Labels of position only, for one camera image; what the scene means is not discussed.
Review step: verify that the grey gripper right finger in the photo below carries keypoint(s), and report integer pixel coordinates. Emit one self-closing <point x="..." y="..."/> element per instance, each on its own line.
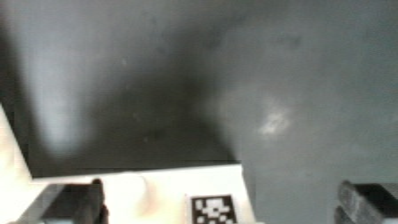
<point x="368" y="203"/>

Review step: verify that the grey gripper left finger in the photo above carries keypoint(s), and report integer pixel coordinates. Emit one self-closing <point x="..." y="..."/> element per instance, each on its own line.
<point x="69" y="204"/>

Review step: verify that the white drawer box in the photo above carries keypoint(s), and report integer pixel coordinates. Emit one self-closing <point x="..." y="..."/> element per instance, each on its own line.
<point x="146" y="195"/>

